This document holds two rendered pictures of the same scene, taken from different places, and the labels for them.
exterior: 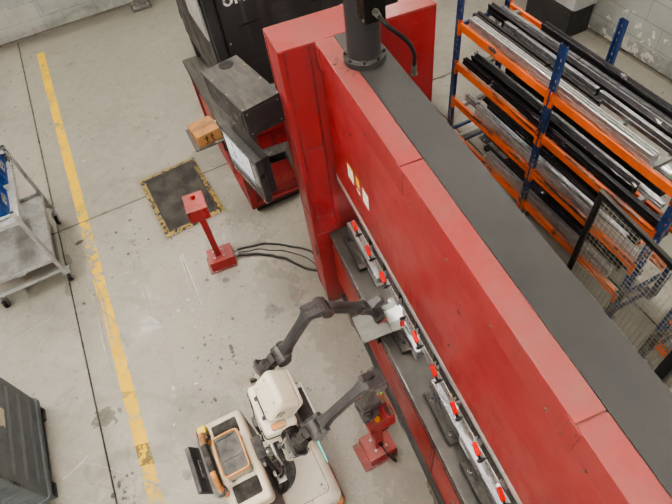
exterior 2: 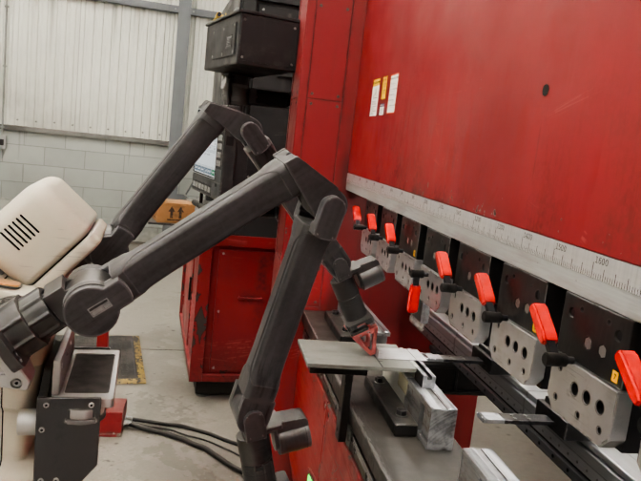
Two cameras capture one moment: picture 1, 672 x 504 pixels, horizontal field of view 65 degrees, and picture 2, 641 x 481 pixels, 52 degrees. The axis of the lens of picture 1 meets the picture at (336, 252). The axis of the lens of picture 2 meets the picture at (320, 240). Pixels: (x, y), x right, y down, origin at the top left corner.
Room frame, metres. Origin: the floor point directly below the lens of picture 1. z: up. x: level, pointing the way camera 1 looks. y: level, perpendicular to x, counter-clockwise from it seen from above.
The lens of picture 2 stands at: (-0.06, -0.15, 1.51)
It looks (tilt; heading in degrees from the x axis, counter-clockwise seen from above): 9 degrees down; 3
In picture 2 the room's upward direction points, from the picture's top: 6 degrees clockwise
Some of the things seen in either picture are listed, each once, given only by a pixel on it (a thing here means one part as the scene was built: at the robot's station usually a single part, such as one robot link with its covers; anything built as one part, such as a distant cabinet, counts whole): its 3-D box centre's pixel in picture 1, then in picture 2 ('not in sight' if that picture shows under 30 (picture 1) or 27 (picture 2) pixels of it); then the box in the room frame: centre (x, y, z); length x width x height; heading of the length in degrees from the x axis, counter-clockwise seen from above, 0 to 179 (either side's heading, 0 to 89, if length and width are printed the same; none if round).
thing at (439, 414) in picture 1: (440, 417); not in sight; (0.93, -0.41, 0.89); 0.30 x 0.05 x 0.03; 14
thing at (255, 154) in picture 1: (250, 160); (221, 151); (2.57, 0.44, 1.42); 0.45 x 0.12 x 0.36; 28
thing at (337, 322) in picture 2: (354, 252); (340, 326); (2.10, -0.12, 0.89); 0.30 x 0.05 x 0.03; 14
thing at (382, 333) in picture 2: (365, 252); (361, 323); (2.07, -0.19, 0.92); 0.50 x 0.06 x 0.10; 14
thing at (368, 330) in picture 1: (378, 322); (354, 355); (1.50, -0.18, 1.00); 0.26 x 0.18 x 0.01; 104
